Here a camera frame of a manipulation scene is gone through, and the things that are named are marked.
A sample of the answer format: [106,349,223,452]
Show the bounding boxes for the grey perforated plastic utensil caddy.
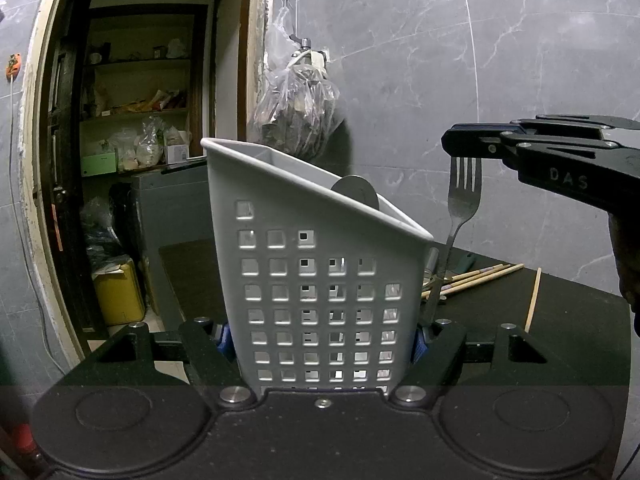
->
[202,138,433,396]

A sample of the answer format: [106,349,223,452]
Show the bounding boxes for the clear plastic bag hanging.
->
[247,4,340,162]

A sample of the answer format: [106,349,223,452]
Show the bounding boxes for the yellow plastic jerrycan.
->
[92,256,145,326]

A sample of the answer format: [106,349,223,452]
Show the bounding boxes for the green box on shelf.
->
[81,152,117,177]

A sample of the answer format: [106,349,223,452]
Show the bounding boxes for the white door frame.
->
[17,0,85,366]

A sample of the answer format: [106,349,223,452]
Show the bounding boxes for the wooden storage shelf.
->
[79,3,207,174]

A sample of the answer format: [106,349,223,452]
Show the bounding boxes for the lone wooden chopstick right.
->
[524,267,542,333]

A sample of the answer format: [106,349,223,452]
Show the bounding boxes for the metal wall tap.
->
[288,34,328,78]

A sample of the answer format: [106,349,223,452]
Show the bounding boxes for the silver metal fork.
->
[420,157,483,328]

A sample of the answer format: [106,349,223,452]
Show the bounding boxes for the grey cabinet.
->
[127,158,213,330]

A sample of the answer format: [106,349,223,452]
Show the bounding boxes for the orange wall hook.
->
[6,53,22,81]

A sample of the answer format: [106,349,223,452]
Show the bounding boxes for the wooden chopstick on table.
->
[422,263,508,292]
[440,263,524,295]

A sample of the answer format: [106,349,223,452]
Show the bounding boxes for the white box on shelf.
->
[165,144,189,165]

